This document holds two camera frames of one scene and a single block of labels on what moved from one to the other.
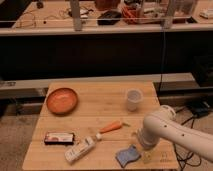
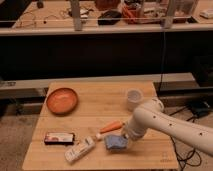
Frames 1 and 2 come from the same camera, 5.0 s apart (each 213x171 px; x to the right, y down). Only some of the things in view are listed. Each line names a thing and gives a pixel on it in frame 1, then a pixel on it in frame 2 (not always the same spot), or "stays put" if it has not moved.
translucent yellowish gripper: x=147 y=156 → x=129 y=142
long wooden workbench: x=112 y=18 stays put
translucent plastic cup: x=134 y=96 stays put
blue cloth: x=125 y=156 → x=115 y=142
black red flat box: x=59 y=138 stays put
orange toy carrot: x=113 y=126 stays put
